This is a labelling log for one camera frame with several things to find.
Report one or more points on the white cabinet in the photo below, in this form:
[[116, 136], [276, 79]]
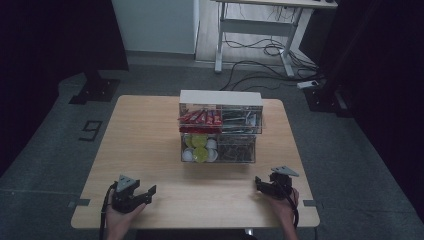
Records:
[[156, 25]]

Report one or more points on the dark curtain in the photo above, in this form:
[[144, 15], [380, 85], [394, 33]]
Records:
[[386, 83], [43, 50]]

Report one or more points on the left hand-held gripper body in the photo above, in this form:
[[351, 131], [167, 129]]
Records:
[[125, 199]]

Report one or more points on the white power strip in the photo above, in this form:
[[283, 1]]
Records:
[[307, 84]]

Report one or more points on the person's right hand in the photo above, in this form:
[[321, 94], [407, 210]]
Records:
[[284, 208]]

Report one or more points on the row of red packets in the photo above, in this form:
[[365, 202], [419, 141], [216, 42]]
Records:
[[200, 120]]

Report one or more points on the person's dark clothing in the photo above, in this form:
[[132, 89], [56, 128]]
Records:
[[193, 234]]

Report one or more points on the white small cup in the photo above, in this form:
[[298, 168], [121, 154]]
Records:
[[187, 155], [212, 155], [211, 144]]

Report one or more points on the grey tape strip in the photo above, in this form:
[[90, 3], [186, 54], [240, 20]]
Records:
[[80, 202], [312, 203]]

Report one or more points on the pile of dark packets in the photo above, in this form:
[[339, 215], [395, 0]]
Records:
[[240, 120]]

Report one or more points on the pile of dark stir sticks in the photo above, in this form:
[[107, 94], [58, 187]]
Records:
[[236, 149]]

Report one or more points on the clear organizer with white top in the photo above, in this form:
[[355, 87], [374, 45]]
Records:
[[220, 97]]

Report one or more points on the black stand base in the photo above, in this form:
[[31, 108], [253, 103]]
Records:
[[96, 90], [328, 100]]

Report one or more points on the white metal desk frame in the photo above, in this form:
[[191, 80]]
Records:
[[263, 27]]

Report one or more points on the person's left hand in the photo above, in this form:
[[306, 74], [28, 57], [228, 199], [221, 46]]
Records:
[[120, 220]]

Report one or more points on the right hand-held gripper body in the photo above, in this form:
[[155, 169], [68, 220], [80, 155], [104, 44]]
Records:
[[282, 181]]

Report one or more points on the yellow-lidded small cup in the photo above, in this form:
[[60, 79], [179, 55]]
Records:
[[199, 141], [187, 140], [200, 154]]

